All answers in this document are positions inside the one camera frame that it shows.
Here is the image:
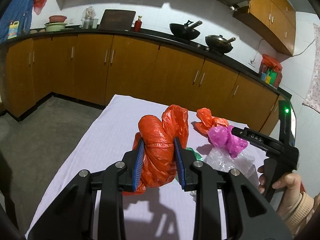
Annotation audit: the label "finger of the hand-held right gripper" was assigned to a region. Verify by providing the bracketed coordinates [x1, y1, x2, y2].
[231, 127, 249, 140]

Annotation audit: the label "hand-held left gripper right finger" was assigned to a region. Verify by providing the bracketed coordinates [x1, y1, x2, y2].
[174, 136, 293, 240]

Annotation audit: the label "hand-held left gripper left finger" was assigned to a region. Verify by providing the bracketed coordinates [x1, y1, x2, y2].
[27, 137, 145, 240]

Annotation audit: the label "green plastic packet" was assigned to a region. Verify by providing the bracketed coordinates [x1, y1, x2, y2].
[186, 147, 203, 162]

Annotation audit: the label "pink plastic bag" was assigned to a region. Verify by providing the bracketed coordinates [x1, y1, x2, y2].
[208, 125, 248, 158]

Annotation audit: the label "large orange plastic bag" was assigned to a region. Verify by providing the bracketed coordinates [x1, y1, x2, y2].
[122, 104, 189, 195]

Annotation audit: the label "clear bubble wrap sheet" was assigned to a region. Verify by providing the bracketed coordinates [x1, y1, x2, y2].
[202, 147, 265, 180]

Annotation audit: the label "small knotted orange plastic bag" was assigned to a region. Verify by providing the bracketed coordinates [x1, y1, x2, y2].
[194, 107, 229, 137]

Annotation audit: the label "person's right forearm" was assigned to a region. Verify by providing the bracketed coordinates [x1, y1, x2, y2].
[282, 191, 320, 238]

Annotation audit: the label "person's right hand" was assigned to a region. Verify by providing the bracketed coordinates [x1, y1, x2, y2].
[257, 165, 309, 222]

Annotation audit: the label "lavender tablecloth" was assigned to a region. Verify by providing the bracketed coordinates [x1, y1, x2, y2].
[25, 94, 288, 240]

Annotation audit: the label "red plastic bag over bottles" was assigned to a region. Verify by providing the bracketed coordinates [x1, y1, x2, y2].
[261, 54, 283, 72]

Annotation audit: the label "pink floral curtain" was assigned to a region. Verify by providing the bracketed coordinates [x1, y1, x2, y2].
[302, 23, 320, 117]

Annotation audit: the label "wok with metal lid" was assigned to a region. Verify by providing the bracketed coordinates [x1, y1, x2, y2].
[205, 34, 237, 54]

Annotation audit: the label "black gas stove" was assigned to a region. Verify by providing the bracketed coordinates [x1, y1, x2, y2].
[170, 36, 225, 57]

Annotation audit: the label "wooden lower kitchen cabinets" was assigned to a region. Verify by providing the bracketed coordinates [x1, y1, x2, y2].
[4, 34, 287, 137]

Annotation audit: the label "black wok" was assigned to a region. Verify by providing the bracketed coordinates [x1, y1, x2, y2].
[169, 20, 202, 40]

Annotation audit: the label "wooden upper kitchen cabinet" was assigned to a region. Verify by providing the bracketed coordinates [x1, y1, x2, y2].
[233, 0, 297, 56]

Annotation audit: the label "black kitchen countertop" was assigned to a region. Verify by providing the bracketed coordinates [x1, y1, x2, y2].
[5, 27, 292, 100]

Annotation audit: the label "red bottle with gold cap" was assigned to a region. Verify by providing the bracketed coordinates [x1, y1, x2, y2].
[133, 15, 143, 32]

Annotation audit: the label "dark wooden cutting board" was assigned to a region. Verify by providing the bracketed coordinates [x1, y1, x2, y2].
[97, 9, 137, 30]

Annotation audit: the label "jar covered with plastic bag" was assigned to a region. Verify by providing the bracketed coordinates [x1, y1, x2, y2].
[80, 6, 97, 29]

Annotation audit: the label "green plastic basin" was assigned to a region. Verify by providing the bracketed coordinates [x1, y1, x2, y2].
[44, 22, 68, 32]

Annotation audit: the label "yellow detergent bottle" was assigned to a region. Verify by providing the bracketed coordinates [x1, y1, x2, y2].
[7, 21, 20, 40]

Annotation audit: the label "blue hanging cloth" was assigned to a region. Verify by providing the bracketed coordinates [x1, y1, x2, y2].
[0, 0, 47, 44]

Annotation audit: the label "white wall cable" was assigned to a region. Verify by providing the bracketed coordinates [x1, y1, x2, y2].
[251, 39, 315, 64]

